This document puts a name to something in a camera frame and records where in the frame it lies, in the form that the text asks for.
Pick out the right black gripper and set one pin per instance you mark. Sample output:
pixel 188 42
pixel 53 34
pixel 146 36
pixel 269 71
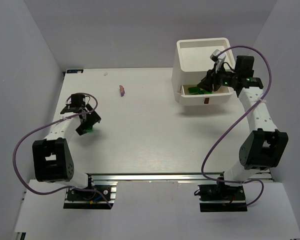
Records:
pixel 214 80

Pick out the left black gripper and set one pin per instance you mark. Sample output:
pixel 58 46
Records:
pixel 89 120

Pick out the green long lego brick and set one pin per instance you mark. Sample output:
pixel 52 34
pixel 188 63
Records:
pixel 203 92

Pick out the green lego plate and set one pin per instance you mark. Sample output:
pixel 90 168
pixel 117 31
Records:
pixel 194 90

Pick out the purple arched lego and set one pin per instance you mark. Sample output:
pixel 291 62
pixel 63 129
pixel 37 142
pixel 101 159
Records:
pixel 122 90

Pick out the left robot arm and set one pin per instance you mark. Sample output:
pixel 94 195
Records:
pixel 53 162

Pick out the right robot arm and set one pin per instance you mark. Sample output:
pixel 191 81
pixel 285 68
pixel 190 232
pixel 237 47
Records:
pixel 265 144

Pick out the white drawer cabinet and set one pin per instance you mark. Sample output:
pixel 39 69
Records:
pixel 192 60

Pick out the blue label sticker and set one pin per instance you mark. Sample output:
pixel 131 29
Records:
pixel 74 71

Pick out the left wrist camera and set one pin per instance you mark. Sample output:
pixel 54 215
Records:
pixel 76 102

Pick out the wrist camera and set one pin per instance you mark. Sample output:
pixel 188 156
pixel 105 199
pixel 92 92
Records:
pixel 76 102
pixel 218 58

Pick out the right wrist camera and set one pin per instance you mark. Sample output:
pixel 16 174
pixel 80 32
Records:
pixel 218 58

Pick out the aluminium rail front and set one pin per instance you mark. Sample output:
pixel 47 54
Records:
pixel 149 177

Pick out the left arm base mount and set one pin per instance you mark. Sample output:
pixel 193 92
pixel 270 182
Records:
pixel 101 198

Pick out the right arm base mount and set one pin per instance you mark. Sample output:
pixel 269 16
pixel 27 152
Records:
pixel 217 197

